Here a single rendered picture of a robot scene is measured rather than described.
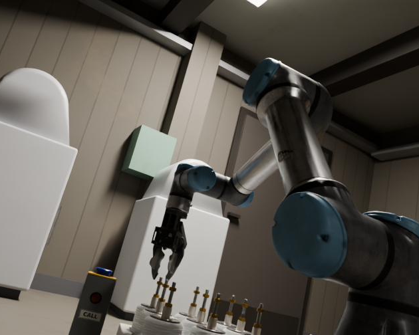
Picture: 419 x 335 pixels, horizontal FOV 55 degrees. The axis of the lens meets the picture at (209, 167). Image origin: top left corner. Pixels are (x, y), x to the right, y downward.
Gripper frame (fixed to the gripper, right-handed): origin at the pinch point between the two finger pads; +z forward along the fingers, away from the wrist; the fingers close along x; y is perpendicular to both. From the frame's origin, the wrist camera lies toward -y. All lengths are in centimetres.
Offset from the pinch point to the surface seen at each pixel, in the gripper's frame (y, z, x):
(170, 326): 24.9, 9.8, 14.0
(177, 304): -163, 17, -41
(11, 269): -87, 18, -121
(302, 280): -335, -29, 37
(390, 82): -269, -237, 89
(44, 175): -86, -40, -121
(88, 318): 28.8, 12.8, -4.7
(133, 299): -142, 20, -66
